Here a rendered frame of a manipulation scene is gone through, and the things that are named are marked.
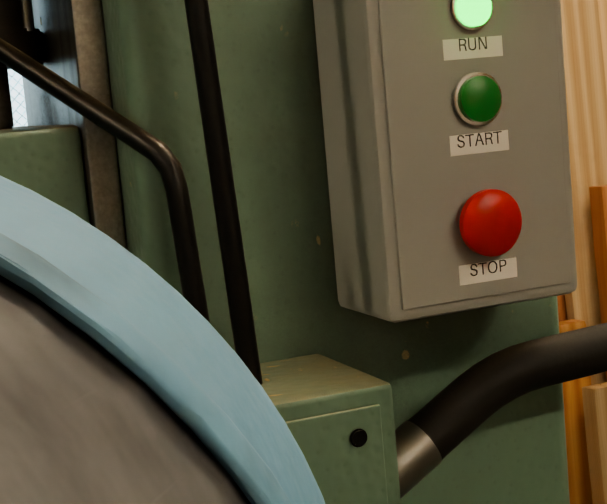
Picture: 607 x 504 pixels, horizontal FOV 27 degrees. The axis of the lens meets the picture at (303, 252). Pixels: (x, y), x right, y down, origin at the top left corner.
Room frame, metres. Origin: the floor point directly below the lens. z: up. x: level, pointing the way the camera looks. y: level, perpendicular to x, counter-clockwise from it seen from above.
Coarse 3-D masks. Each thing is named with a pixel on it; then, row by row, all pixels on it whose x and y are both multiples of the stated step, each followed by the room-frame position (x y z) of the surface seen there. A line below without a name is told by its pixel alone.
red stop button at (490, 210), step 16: (480, 192) 0.55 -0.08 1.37; (496, 192) 0.55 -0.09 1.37; (464, 208) 0.55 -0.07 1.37; (480, 208) 0.55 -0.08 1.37; (496, 208) 0.55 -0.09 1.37; (512, 208) 0.55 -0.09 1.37; (464, 224) 0.55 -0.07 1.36; (480, 224) 0.55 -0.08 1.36; (496, 224) 0.55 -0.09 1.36; (512, 224) 0.55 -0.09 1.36; (464, 240) 0.55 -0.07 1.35; (480, 240) 0.55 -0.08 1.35; (496, 240) 0.55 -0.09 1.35; (512, 240) 0.55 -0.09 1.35
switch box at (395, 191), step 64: (320, 0) 0.59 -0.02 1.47; (384, 0) 0.54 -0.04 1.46; (448, 0) 0.56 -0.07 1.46; (512, 0) 0.57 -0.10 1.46; (320, 64) 0.59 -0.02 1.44; (384, 64) 0.54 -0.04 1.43; (448, 64) 0.56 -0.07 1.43; (512, 64) 0.57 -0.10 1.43; (384, 128) 0.54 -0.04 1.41; (448, 128) 0.55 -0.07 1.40; (512, 128) 0.57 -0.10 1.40; (384, 192) 0.54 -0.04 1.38; (448, 192) 0.55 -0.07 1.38; (512, 192) 0.57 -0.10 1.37; (384, 256) 0.54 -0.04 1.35; (448, 256) 0.55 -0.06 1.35; (512, 256) 0.56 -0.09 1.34
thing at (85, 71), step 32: (32, 0) 0.68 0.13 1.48; (64, 0) 0.60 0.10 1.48; (96, 0) 0.60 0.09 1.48; (64, 32) 0.61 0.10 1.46; (96, 32) 0.60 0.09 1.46; (64, 64) 0.62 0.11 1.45; (96, 64) 0.60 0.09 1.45; (32, 96) 0.71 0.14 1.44; (96, 96) 0.59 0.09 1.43; (96, 128) 0.59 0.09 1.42; (96, 160) 0.59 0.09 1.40; (96, 192) 0.59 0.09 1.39; (96, 224) 0.59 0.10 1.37
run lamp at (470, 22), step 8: (456, 0) 0.55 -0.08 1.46; (464, 0) 0.55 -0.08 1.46; (472, 0) 0.55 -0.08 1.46; (480, 0) 0.55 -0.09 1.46; (488, 0) 0.56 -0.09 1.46; (456, 8) 0.55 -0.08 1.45; (464, 8) 0.55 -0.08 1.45; (472, 8) 0.55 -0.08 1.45; (480, 8) 0.55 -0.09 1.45; (488, 8) 0.56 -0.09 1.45; (456, 16) 0.55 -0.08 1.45; (464, 16) 0.55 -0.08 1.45; (472, 16) 0.55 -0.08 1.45; (480, 16) 0.55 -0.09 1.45; (488, 16) 0.56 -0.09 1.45; (464, 24) 0.56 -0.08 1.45; (472, 24) 0.55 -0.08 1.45; (480, 24) 0.56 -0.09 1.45
